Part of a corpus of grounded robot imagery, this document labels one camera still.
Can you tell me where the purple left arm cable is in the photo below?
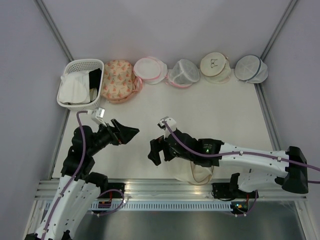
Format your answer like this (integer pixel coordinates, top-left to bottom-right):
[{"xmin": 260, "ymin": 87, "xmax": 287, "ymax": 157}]
[{"xmin": 39, "ymin": 110, "xmax": 95, "ymax": 240}]

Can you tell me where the corner aluminium post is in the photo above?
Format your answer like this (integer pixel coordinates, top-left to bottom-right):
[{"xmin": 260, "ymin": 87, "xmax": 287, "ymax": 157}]
[
  {"xmin": 260, "ymin": 0, "xmax": 300, "ymax": 61},
  {"xmin": 33, "ymin": 0, "xmax": 74, "ymax": 62}
]

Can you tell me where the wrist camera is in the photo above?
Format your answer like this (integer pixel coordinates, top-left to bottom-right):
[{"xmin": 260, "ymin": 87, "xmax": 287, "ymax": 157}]
[
  {"xmin": 90, "ymin": 107, "xmax": 107, "ymax": 126},
  {"xmin": 157, "ymin": 116, "xmax": 177, "ymax": 132}
]

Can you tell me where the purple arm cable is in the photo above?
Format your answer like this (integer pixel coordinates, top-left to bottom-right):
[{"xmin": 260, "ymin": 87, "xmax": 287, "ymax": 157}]
[
  {"xmin": 39, "ymin": 110, "xmax": 95, "ymax": 240},
  {"xmin": 163, "ymin": 120, "xmax": 320, "ymax": 185}
]

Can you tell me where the beige bag with bra logo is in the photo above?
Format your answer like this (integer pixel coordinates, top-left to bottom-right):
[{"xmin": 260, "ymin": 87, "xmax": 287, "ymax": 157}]
[{"xmin": 200, "ymin": 52, "xmax": 232, "ymax": 84}]

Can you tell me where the cream mesh laundry bag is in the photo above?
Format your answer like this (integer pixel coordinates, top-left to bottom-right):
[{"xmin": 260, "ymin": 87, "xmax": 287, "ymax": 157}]
[{"xmin": 167, "ymin": 158, "xmax": 214, "ymax": 186}]

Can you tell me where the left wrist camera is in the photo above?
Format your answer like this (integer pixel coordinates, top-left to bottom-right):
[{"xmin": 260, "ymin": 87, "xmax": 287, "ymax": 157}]
[{"xmin": 90, "ymin": 107, "xmax": 107, "ymax": 126}]

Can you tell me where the white blue-trimmed mesh bag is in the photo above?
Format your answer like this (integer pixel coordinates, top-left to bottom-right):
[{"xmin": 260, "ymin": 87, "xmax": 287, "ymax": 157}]
[{"xmin": 234, "ymin": 55, "xmax": 268, "ymax": 84}]

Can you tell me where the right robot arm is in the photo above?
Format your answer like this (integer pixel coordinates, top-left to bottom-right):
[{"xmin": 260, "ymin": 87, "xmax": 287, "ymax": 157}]
[{"xmin": 147, "ymin": 130, "xmax": 309, "ymax": 198}]

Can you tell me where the peach floral laundry bag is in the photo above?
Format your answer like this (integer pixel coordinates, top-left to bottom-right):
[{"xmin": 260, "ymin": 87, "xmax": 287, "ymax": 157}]
[{"xmin": 100, "ymin": 59, "xmax": 143, "ymax": 104}]

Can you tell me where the left corner aluminium post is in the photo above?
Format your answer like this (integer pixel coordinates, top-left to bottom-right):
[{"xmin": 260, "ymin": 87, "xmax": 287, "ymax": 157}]
[{"xmin": 33, "ymin": 0, "xmax": 74, "ymax": 62}]

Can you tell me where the white plastic laundry basket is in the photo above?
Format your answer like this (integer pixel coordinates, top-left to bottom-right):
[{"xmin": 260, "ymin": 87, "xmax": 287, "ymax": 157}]
[{"xmin": 56, "ymin": 58, "xmax": 105, "ymax": 111}]

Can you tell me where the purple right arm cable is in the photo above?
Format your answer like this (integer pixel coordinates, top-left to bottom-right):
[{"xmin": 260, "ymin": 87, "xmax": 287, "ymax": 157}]
[{"xmin": 163, "ymin": 120, "xmax": 320, "ymax": 185}]

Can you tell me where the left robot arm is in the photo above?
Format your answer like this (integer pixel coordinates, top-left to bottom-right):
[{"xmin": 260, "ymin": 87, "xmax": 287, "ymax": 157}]
[{"xmin": 25, "ymin": 119, "xmax": 139, "ymax": 240}]

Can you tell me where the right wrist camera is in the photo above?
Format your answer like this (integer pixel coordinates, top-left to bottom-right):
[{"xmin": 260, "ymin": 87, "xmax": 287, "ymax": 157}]
[{"xmin": 157, "ymin": 116, "xmax": 177, "ymax": 132}]

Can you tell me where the white slotted cable duct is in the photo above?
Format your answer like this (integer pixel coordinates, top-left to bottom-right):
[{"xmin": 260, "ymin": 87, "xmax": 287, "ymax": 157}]
[{"xmin": 44, "ymin": 201, "xmax": 232, "ymax": 212}]

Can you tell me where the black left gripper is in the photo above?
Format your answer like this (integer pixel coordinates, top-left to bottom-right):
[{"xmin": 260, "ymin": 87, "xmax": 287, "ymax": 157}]
[{"xmin": 87, "ymin": 118, "xmax": 139, "ymax": 156}]

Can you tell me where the right corner aluminium post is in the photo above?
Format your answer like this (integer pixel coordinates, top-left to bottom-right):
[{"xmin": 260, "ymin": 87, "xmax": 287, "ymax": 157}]
[{"xmin": 260, "ymin": 0, "xmax": 300, "ymax": 61}]

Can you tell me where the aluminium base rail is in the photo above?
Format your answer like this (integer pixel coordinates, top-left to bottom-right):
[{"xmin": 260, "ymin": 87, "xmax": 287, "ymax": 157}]
[{"xmin": 34, "ymin": 177, "xmax": 308, "ymax": 201}]

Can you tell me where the white pink-trimmed laundry bag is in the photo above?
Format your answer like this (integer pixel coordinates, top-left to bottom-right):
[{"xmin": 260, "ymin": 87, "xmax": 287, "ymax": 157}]
[{"xmin": 133, "ymin": 56, "xmax": 168, "ymax": 85}]

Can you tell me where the white mesh pink-trimmed bag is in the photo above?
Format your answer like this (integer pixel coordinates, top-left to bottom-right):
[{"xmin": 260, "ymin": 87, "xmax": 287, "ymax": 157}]
[{"xmin": 167, "ymin": 59, "xmax": 201, "ymax": 89}]

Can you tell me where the black bra in basket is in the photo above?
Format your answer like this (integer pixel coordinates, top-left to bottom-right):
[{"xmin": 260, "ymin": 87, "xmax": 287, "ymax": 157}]
[{"xmin": 88, "ymin": 68, "xmax": 102, "ymax": 91}]

